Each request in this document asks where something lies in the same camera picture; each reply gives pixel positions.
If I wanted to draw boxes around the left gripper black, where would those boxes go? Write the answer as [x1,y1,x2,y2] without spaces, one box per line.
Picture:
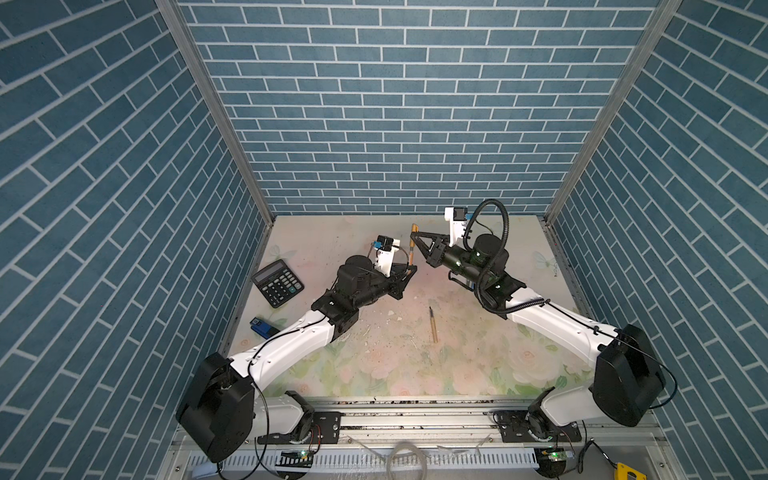
[350,262,417,312]

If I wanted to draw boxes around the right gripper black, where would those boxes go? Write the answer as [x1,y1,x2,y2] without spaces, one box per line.
[413,231,488,290]

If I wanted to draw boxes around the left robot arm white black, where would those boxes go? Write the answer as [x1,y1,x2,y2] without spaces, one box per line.
[176,255,417,463]

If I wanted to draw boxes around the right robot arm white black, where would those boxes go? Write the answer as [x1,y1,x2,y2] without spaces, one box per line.
[411,232,666,441]

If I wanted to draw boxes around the black desk calculator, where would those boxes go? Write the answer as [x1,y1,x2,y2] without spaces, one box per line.
[251,259,304,309]

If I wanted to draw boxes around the blue stapler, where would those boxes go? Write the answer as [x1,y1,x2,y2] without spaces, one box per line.
[250,318,281,340]

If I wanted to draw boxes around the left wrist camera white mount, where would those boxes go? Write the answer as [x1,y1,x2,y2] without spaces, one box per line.
[373,235,400,278]

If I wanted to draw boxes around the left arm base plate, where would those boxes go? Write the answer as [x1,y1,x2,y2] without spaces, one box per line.
[257,411,342,446]

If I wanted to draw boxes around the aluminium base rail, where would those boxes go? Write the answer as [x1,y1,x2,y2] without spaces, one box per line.
[160,397,681,479]

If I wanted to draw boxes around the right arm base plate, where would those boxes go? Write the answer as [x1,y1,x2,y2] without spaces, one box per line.
[489,410,583,444]

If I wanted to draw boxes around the clear looped cable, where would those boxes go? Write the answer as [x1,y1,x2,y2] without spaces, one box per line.
[383,440,428,480]

